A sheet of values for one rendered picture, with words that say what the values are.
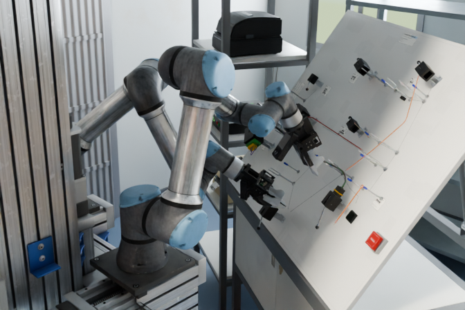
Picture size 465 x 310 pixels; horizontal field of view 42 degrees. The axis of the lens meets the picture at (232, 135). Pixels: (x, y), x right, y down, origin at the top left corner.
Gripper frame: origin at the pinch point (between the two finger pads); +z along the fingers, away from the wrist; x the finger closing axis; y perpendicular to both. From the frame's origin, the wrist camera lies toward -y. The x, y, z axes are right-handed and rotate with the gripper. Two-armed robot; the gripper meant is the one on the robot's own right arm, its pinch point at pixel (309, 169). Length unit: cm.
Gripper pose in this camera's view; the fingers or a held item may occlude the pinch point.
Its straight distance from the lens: 217.0
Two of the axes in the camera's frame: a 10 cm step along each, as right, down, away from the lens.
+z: 4.4, 7.6, 4.7
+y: 8.5, -5.3, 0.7
